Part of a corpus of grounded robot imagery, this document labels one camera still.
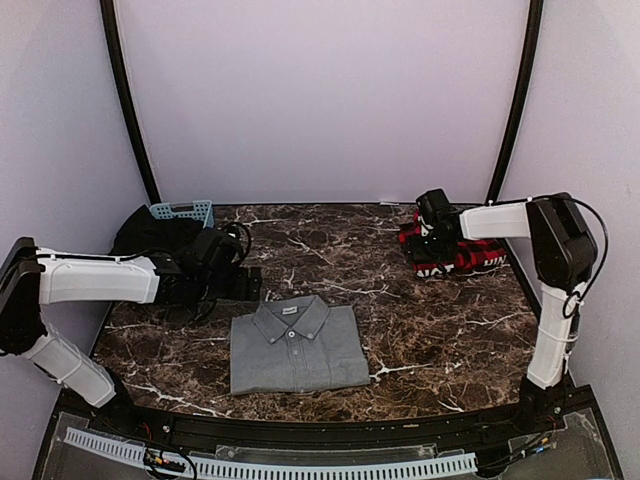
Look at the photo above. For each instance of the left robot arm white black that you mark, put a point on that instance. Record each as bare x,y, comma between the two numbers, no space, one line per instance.
44,292

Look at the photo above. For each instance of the light blue plastic basket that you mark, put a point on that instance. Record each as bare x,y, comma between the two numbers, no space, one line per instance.
176,214

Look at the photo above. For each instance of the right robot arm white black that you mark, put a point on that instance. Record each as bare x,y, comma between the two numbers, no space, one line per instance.
569,241

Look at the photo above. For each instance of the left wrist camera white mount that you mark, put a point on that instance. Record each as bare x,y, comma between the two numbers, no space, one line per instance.
216,249

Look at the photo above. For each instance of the grey long sleeve shirt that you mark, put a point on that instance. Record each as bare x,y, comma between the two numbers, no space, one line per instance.
298,345

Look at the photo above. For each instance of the black corner post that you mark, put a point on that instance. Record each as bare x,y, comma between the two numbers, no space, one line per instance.
128,109
520,93

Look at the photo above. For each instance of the black curved front rail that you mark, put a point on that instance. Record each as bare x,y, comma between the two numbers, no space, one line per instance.
484,429

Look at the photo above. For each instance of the black left corner post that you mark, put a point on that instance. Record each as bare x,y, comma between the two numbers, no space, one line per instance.
128,109

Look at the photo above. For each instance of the white slotted cable duct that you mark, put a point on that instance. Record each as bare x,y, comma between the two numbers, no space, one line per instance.
253,463

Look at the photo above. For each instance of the black right corner post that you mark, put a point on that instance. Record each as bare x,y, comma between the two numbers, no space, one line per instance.
520,93

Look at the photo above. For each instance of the black garment in basket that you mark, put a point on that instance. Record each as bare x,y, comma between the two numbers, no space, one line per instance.
142,231

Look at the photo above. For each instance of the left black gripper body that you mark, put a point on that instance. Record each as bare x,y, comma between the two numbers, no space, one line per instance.
215,288

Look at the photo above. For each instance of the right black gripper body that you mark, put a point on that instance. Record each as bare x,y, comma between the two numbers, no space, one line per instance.
431,249

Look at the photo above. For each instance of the red black plaid shirt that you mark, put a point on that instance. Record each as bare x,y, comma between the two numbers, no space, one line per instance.
473,255

